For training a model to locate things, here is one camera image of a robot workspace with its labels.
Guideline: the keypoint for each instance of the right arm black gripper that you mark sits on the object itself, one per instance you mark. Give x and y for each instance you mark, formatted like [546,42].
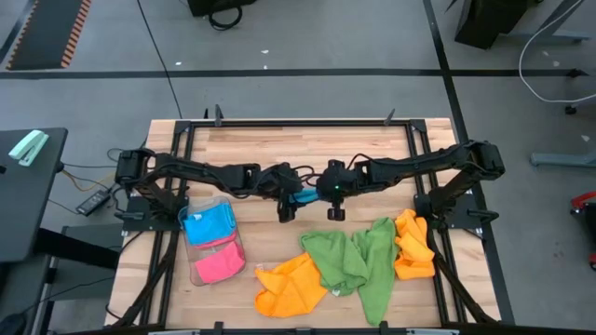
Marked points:
[337,179]

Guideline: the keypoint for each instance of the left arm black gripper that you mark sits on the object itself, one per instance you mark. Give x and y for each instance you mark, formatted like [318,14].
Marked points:
[281,181]

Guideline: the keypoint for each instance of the blue microfiber towel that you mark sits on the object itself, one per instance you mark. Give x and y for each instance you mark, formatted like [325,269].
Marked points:
[209,225]
[307,195]

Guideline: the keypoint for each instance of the orange microfiber towel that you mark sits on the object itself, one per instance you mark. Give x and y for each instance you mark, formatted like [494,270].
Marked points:
[414,251]
[288,288]

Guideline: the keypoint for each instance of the clear plastic bin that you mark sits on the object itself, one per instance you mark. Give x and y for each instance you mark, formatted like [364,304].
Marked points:
[186,270]

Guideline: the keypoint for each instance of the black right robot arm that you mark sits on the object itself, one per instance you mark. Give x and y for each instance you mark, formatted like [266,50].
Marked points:
[419,163]

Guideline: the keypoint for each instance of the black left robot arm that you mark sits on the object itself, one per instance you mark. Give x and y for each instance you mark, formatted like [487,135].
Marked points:
[186,170]

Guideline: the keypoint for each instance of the green microfiber towel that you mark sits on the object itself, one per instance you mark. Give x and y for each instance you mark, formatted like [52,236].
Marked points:
[368,265]

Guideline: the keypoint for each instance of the black equipment base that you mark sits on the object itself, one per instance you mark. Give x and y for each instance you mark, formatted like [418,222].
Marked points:
[219,4]

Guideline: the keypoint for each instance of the black power adapter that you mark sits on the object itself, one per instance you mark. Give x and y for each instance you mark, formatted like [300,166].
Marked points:
[93,202]

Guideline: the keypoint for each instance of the black desk foot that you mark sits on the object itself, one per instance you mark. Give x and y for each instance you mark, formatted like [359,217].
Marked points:
[79,246]

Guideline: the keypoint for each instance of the black table base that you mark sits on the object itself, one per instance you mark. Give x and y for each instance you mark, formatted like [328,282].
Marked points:
[489,18]

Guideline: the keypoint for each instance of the grey table foot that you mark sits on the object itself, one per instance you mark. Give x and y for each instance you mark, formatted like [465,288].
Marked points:
[563,159]

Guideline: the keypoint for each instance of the red cart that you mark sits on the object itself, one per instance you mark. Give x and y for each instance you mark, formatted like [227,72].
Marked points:
[584,205]

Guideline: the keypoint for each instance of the mint green stapler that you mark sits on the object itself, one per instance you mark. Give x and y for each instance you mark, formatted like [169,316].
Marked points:
[28,146]

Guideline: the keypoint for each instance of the black desk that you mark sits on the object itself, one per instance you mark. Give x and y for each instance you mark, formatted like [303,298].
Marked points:
[23,209]

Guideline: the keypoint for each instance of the black orange-edged floor mat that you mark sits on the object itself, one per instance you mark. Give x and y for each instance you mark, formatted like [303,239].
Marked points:
[46,32]

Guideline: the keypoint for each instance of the black computer mouse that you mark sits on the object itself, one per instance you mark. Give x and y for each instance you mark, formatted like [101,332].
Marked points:
[11,324]

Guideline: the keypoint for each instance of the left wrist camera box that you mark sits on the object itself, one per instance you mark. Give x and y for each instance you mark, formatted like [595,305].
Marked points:
[286,211]

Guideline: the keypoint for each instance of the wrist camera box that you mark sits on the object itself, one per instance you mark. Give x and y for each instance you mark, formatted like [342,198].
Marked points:
[286,211]
[336,213]

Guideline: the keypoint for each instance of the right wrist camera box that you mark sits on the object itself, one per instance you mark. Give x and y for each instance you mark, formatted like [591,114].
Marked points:
[336,213]

